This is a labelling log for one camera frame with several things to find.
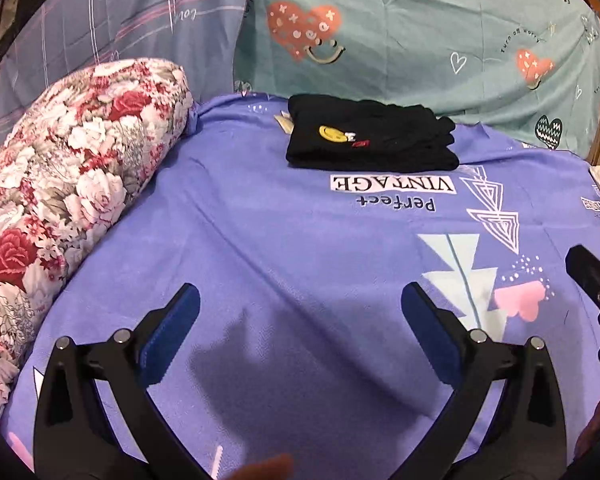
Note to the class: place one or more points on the person's left hand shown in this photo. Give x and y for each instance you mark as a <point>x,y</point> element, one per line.
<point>262,469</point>

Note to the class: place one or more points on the black pants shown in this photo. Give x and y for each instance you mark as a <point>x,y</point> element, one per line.
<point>380,140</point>

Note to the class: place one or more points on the purple printed blanket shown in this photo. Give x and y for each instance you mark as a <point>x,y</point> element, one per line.
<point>280,240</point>

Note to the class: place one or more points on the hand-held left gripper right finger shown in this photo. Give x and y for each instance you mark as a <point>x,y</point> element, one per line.
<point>430,332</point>

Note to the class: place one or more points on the red floral quilt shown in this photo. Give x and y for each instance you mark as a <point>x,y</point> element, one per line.
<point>70,170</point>

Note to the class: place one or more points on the green heart print pillow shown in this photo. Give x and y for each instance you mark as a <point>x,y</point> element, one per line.
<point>405,45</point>

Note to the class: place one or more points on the grey-blue plaid pillow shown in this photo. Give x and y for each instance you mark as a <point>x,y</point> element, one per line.
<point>130,10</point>

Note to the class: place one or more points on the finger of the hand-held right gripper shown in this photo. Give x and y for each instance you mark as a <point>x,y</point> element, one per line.
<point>587,272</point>

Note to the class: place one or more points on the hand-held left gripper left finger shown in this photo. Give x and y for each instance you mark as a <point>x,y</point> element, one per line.
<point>172,332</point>

